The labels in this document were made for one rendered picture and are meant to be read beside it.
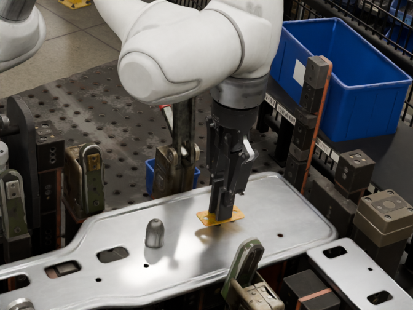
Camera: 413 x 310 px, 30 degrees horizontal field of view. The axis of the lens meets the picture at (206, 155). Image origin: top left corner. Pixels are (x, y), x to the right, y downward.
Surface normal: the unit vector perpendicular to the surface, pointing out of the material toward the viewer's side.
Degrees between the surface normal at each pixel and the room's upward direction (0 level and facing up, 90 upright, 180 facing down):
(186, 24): 8
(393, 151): 0
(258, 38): 79
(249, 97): 90
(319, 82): 90
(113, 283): 0
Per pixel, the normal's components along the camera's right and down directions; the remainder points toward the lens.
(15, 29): 0.55, 0.38
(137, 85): -0.50, 0.46
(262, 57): 0.65, 0.58
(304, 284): 0.11, -0.82
